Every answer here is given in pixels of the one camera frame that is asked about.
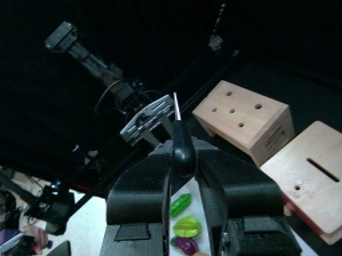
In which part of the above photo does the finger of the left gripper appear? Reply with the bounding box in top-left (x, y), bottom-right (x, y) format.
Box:
top-left (144, 130), bottom-right (165, 148)
top-left (162, 115), bottom-right (177, 143)

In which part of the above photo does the light green toy cabbage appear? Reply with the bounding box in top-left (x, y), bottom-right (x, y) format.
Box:
top-left (173, 215), bottom-right (204, 239)

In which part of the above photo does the wooden box with round holes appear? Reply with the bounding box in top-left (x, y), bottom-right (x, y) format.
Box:
top-left (192, 79), bottom-right (297, 168)

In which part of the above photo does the wooden slot box red drawer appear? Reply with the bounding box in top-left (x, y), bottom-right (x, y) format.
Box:
top-left (258, 120), bottom-right (342, 247)

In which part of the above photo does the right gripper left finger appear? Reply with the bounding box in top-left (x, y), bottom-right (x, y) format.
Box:
top-left (100, 139), bottom-right (174, 256)

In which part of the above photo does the purple toy eggplant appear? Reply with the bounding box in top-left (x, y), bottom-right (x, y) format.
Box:
top-left (170, 235), bottom-right (201, 256)

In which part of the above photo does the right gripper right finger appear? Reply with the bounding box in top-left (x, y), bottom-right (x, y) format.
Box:
top-left (194, 137), bottom-right (305, 256)

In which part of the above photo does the white cutting board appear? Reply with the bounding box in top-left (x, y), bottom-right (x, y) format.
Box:
top-left (169, 175), bottom-right (217, 256)

